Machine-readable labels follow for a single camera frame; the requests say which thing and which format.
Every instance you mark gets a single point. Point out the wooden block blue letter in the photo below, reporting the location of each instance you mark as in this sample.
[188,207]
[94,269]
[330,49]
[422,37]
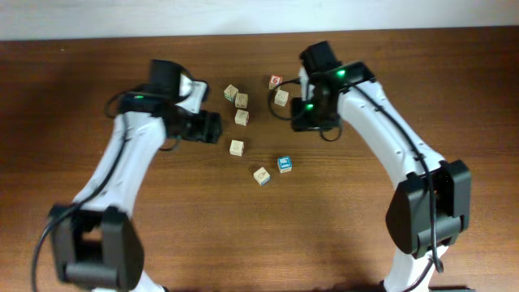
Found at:
[284,164]

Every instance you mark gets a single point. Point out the wooden block number 2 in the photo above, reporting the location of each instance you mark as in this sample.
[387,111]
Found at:
[261,176]

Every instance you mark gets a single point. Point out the wooden block red 6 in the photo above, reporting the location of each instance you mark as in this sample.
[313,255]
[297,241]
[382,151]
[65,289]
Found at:
[274,82]

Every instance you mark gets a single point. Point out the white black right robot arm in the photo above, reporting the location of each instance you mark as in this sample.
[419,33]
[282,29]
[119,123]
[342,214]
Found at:
[430,207]

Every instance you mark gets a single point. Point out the wooden block red I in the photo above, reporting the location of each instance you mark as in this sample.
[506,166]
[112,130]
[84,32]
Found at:
[281,97]

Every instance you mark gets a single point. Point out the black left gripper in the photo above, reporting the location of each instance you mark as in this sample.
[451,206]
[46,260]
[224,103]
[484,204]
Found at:
[193,130]

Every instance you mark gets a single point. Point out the wooden block yellow letter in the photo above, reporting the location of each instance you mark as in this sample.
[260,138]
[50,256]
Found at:
[241,100]

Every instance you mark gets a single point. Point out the wooden block ring picture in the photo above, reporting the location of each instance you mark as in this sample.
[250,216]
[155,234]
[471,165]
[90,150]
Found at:
[236,148]

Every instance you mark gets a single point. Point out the wooden block red A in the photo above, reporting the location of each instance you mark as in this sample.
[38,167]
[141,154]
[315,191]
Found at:
[241,117]

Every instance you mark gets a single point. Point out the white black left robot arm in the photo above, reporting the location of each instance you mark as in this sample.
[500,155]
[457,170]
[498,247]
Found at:
[94,243]

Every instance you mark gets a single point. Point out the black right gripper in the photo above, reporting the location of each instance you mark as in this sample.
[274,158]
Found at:
[310,122]

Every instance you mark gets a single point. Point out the wooden block far plain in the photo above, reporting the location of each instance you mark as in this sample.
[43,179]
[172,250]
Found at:
[230,93]

